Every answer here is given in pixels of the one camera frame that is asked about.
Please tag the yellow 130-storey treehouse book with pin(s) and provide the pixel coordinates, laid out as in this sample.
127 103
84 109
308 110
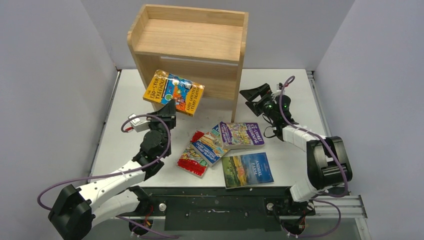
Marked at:
165 86

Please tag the wooden shelf unit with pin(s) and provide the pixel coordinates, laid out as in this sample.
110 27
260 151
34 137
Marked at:
203 45

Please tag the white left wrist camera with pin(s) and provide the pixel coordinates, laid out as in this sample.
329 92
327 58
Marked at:
137 124

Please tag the purple 52-storey treehouse book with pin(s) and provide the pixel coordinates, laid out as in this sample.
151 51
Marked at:
240 135

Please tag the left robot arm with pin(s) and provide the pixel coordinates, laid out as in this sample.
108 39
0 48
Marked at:
77 209

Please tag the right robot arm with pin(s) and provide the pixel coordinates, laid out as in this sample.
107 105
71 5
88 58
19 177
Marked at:
327 163

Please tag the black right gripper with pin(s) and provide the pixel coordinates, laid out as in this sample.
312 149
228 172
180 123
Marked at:
260 101

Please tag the red treehouse book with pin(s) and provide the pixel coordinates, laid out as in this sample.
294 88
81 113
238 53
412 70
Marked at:
190 161

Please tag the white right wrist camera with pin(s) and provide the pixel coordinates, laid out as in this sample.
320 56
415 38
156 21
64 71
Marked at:
282 87

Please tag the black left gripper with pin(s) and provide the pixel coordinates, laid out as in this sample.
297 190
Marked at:
167 113

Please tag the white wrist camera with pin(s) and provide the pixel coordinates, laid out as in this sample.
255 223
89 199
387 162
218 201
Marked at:
137 124
282 87

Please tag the blue 91-storey treehouse book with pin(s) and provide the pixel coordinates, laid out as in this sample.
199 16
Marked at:
209 146

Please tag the animal farm book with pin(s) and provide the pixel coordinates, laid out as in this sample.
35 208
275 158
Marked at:
246 170

